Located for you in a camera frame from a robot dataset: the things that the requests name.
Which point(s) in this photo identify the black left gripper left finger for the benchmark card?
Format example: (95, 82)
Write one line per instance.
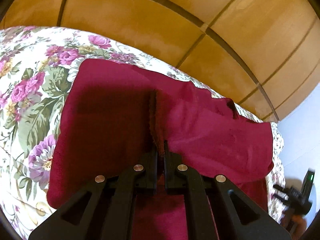
(103, 210)

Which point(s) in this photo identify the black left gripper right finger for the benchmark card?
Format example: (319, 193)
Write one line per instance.
(215, 207)

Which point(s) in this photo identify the dark red embroidered sweater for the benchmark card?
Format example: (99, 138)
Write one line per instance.
(115, 113)

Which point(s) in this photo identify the floral bed cover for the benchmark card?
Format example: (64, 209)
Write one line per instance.
(38, 68)

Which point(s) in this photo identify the wooden panelled wardrobe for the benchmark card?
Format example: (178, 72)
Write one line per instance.
(263, 54)

